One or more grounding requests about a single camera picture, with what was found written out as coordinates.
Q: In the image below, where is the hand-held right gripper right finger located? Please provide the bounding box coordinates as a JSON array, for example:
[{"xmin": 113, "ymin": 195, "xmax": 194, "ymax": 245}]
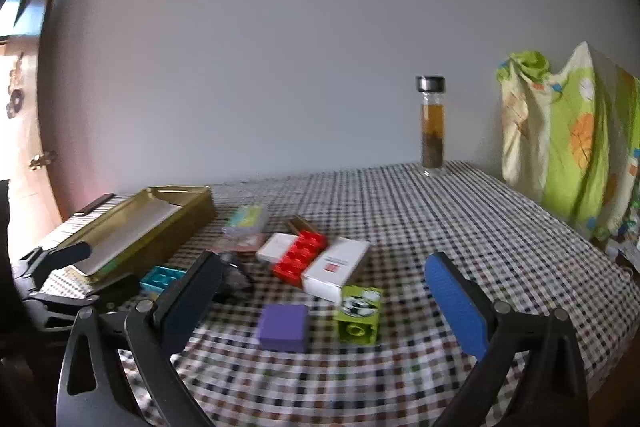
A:
[{"xmin": 424, "ymin": 251, "xmax": 591, "ymax": 427}]

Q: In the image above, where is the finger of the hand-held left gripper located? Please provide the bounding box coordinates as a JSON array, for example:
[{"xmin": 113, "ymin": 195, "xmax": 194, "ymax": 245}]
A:
[
  {"xmin": 30, "ymin": 273, "xmax": 141, "ymax": 314},
  {"xmin": 31, "ymin": 240, "xmax": 94, "ymax": 280}
]

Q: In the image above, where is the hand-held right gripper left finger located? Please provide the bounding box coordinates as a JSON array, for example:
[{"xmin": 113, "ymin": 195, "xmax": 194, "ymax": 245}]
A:
[{"xmin": 56, "ymin": 250, "xmax": 224, "ymax": 427}]

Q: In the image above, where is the teal toy brick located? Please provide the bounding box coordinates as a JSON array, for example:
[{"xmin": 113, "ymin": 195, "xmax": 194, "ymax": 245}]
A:
[{"xmin": 139, "ymin": 265, "xmax": 187, "ymax": 299}]

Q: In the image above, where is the gold metal tin box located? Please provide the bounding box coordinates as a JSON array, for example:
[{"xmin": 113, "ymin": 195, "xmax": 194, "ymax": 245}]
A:
[{"xmin": 52, "ymin": 185, "xmax": 217, "ymax": 288}]

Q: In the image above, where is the purple cube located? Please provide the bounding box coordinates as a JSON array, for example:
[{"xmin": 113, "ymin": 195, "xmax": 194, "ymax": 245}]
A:
[{"xmin": 256, "ymin": 304, "xmax": 310, "ymax": 353}]

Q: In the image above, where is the green toy block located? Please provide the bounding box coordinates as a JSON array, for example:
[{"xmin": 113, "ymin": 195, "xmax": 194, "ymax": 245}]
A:
[{"xmin": 334, "ymin": 285, "xmax": 383, "ymax": 348}]

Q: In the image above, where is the clear floss pick box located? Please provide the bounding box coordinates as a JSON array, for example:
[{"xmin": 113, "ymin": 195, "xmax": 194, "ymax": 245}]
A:
[{"xmin": 221, "ymin": 205, "xmax": 270, "ymax": 237}]

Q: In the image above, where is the small white plastic case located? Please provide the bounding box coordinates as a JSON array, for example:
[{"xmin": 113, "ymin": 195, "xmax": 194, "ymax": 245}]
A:
[{"xmin": 256, "ymin": 233, "xmax": 298, "ymax": 265}]

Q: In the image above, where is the red toy brick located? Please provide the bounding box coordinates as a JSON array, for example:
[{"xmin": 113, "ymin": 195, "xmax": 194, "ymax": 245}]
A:
[{"xmin": 271, "ymin": 230, "xmax": 329, "ymax": 284}]

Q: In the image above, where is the white carton box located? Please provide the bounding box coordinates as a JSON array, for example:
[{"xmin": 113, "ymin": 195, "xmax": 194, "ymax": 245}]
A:
[{"xmin": 301, "ymin": 237, "xmax": 372, "ymax": 303}]

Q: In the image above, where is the black bar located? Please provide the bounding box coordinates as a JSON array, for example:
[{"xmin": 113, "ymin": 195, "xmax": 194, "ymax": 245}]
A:
[{"xmin": 74, "ymin": 194, "xmax": 116, "ymax": 216}]

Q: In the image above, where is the checked tablecloth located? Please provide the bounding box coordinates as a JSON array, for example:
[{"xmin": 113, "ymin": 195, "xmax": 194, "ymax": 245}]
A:
[{"xmin": 30, "ymin": 162, "xmax": 633, "ymax": 427}]

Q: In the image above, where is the wooden door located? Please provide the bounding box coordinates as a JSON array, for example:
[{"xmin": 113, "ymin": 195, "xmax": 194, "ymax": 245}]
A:
[{"xmin": 0, "ymin": 0, "xmax": 63, "ymax": 228}]

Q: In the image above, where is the glass tea bottle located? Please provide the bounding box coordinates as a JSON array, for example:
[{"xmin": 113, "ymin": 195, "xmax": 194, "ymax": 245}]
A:
[{"xmin": 416, "ymin": 76, "xmax": 446, "ymax": 178}]

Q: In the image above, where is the green printed blanket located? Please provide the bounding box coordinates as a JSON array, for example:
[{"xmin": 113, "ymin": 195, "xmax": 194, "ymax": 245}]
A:
[{"xmin": 496, "ymin": 42, "xmax": 640, "ymax": 243}]

